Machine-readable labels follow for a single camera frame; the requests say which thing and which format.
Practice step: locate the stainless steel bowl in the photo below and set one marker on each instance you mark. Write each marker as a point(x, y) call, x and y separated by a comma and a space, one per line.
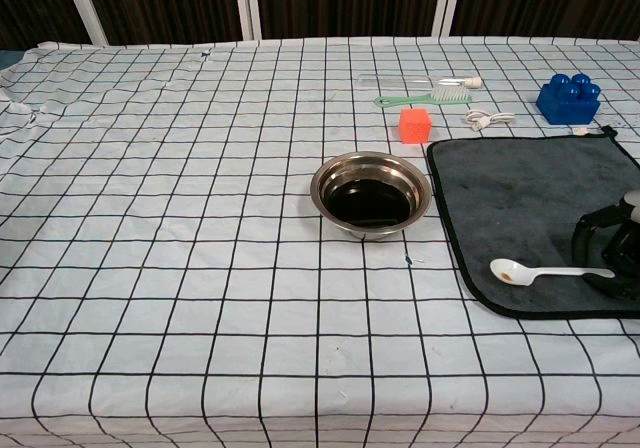
point(370, 205)

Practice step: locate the black microfibre mat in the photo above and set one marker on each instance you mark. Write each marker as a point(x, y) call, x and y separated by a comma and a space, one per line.
point(500, 193)

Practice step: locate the orange foam cube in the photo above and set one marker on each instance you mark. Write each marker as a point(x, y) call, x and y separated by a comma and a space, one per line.
point(415, 127)

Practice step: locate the blue toy building block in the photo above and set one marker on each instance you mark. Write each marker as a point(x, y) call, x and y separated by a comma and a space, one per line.
point(567, 105)

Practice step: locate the white partition frame post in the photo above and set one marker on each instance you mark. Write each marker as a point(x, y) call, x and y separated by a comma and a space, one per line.
point(447, 3)
point(247, 3)
point(85, 8)

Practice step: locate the white black-checked tablecloth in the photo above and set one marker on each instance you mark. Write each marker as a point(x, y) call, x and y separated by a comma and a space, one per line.
point(150, 218)

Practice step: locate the clear tube with white cap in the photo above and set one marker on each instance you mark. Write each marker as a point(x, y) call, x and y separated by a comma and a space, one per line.
point(472, 82)

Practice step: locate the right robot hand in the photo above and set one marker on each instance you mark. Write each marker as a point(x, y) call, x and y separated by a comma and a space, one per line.
point(620, 253)

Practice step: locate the green white-bristled brush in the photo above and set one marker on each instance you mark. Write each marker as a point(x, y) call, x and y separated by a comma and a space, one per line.
point(450, 93)

